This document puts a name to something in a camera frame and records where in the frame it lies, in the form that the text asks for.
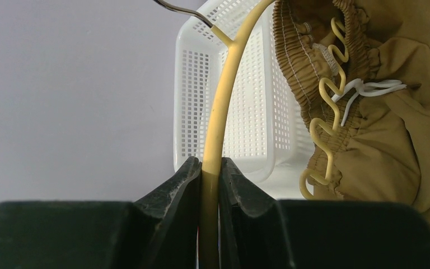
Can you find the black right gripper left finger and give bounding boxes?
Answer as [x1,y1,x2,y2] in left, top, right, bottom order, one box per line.
[0,157,201,268]

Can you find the brown shorts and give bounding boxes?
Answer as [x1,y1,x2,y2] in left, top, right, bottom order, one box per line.
[273,1,430,226]

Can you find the yellow wire hanger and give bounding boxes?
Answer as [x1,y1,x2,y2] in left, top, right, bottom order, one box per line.
[159,1,346,268]

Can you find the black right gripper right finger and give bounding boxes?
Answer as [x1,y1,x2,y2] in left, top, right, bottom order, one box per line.
[219,158,430,268]

